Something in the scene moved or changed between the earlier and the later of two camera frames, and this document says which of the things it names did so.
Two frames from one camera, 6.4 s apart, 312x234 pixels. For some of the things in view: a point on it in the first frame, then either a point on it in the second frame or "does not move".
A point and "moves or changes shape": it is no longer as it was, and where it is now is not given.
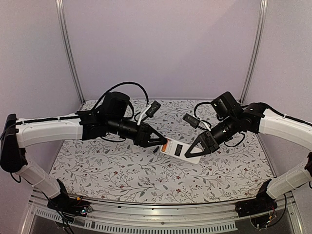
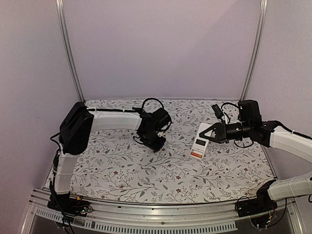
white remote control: [177, 149] moves or changes shape
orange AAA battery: [164, 147] moves or changes shape
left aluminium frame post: [61, 19] does not move
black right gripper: [210, 141] → [222, 133]
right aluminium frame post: [257, 49] does not move
